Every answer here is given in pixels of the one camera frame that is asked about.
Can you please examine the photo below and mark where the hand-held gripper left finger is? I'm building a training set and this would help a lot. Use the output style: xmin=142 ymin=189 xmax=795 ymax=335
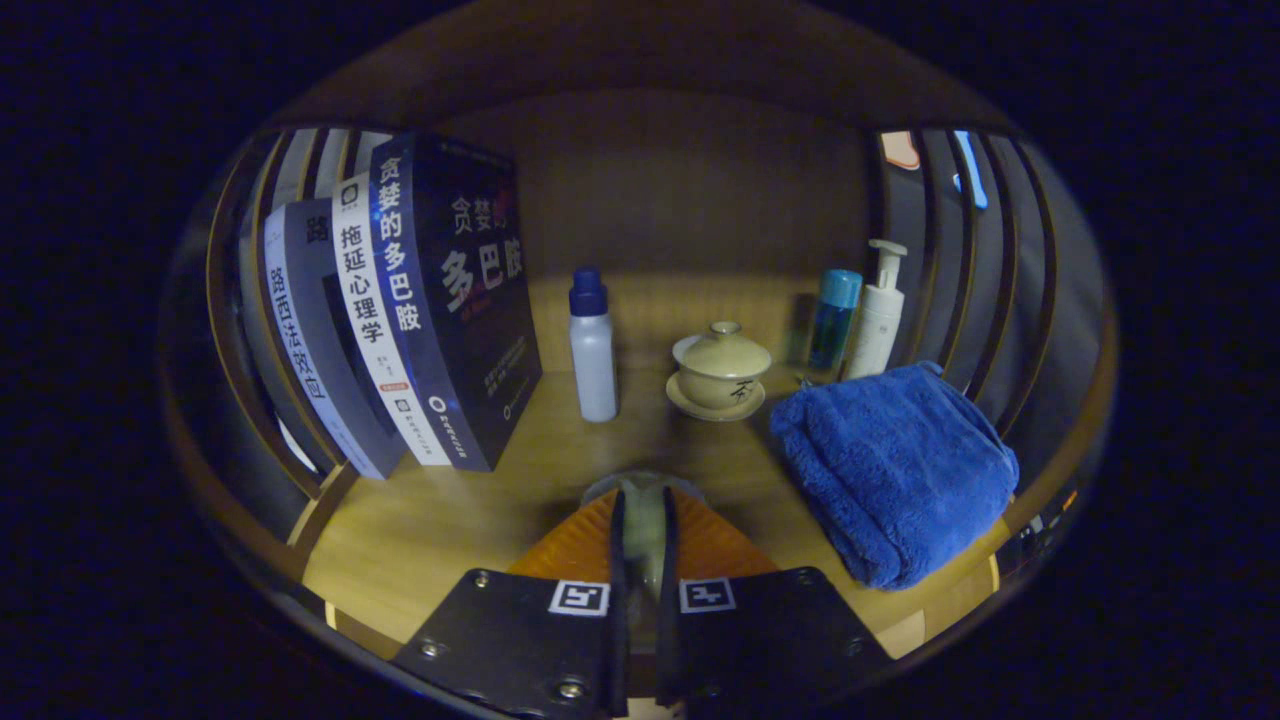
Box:
xmin=390 ymin=488 xmax=633 ymax=719

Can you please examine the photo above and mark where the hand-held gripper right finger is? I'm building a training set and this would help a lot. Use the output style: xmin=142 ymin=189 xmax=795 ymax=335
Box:
xmin=656 ymin=487 xmax=896 ymax=713

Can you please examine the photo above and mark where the wooden countertop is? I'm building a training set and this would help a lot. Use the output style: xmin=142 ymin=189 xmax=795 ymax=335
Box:
xmin=300 ymin=275 xmax=1001 ymax=661

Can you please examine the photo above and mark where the wooden cabinet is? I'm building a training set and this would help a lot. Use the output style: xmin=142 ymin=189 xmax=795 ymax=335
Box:
xmin=158 ymin=0 xmax=1119 ymax=701

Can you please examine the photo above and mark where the folded blue towel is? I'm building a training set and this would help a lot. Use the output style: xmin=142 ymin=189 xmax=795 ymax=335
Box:
xmin=768 ymin=361 xmax=1021 ymax=591

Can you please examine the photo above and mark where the beige lidded tea cup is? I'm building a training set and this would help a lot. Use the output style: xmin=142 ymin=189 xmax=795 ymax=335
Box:
xmin=666 ymin=321 xmax=773 ymax=423

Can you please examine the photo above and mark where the white bottle with blue cap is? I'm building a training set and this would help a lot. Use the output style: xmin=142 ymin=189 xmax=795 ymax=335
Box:
xmin=568 ymin=267 xmax=619 ymax=424

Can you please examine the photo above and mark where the dark blue book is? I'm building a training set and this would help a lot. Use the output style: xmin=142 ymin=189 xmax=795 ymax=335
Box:
xmin=368 ymin=132 xmax=543 ymax=473

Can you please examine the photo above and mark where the teal bottle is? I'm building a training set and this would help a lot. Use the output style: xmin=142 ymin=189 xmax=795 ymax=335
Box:
xmin=805 ymin=268 xmax=863 ymax=376

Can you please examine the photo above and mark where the white pump bottle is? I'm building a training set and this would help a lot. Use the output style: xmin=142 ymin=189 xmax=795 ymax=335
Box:
xmin=845 ymin=238 xmax=909 ymax=381

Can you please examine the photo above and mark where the white book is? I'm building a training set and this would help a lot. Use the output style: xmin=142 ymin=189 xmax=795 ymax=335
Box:
xmin=332 ymin=172 xmax=453 ymax=468

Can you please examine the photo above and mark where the light blue-grey book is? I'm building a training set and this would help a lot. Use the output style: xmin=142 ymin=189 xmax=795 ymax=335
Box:
xmin=262 ymin=198 xmax=409 ymax=481

